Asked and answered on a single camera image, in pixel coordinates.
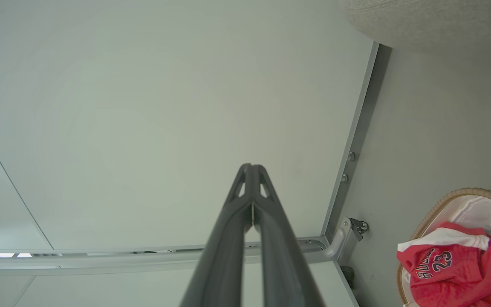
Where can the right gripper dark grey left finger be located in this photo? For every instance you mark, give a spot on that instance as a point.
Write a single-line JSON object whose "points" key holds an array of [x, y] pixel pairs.
{"points": [[224, 256]]}

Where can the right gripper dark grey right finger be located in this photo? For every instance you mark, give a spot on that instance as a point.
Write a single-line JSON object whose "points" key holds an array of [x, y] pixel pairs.
{"points": [[284, 264]]}

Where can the red garment with white stripes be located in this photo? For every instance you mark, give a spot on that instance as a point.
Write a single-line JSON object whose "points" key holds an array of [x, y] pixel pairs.
{"points": [[463, 277]]}

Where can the grey fabric sofa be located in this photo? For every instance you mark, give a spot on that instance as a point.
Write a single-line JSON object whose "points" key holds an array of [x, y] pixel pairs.
{"points": [[441, 21]]}

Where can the grey metal partition foot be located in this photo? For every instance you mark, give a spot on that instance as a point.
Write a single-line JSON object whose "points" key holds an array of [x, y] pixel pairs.
{"points": [[341, 243]]}

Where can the black caster wheel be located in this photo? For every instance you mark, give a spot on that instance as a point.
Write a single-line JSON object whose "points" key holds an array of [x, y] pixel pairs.
{"points": [[359, 227]]}

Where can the white basket liner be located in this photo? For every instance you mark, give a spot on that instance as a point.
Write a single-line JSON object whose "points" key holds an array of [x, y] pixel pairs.
{"points": [[467, 213]]}

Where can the wicker laundry basket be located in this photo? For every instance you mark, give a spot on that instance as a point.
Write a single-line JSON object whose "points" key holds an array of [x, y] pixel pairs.
{"points": [[471, 190]]}

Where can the small rail bolt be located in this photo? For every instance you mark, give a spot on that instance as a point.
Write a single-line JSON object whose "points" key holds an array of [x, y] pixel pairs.
{"points": [[351, 156], [345, 178]]}

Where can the grey partition base rail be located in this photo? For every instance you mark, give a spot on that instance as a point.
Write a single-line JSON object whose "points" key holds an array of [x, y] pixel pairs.
{"points": [[358, 128]]}

